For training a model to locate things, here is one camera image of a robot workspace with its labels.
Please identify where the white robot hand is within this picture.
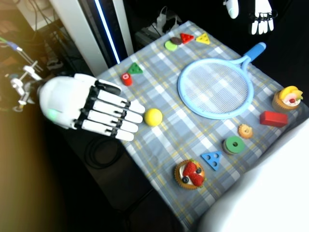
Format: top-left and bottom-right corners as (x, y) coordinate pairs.
(222, 0), (278, 36)
(38, 73), (146, 142)

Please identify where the light blue toy racket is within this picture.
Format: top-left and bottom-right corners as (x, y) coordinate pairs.
(177, 42), (267, 120)

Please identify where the yellow ball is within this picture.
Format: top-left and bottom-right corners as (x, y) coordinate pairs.
(144, 108), (163, 127)

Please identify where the yellow triangle block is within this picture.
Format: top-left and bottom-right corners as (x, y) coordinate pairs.
(195, 32), (211, 45)

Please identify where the red cylinder block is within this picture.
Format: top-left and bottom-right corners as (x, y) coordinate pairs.
(121, 72), (133, 87)

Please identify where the white column with blue light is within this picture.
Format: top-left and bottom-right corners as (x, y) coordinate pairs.
(49, 0), (135, 77)

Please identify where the green triangle block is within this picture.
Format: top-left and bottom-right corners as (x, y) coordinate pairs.
(127, 62), (143, 75)

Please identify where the red triangle block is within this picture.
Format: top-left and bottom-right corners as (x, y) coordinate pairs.
(180, 32), (195, 44)

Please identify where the toy cupcake with peach slices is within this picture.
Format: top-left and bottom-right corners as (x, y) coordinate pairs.
(272, 85), (304, 113)

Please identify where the green disc block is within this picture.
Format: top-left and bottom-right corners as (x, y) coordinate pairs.
(164, 40), (179, 52)

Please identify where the black box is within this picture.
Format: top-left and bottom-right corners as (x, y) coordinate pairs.
(134, 26), (160, 47)

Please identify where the red rectangular block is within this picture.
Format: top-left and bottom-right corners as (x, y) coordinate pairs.
(259, 111), (289, 128)

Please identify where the blue plaid table cloth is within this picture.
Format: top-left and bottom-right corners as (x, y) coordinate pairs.
(96, 20), (309, 230)

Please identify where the small toy biscuit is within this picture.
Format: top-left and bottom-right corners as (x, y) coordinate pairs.
(238, 124), (254, 140)

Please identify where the toy cupcake with strawberries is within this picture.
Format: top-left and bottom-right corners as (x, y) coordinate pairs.
(174, 159), (206, 190)

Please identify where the blue triangle block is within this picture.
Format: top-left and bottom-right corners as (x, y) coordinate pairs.
(200, 151), (223, 172)

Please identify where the white robot body shell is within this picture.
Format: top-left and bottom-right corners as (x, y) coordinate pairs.
(197, 125), (309, 232)

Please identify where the black coiled cable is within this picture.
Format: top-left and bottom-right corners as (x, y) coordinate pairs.
(84, 137), (122, 170)

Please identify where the green ring block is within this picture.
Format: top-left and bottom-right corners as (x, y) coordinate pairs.
(222, 135), (246, 156)

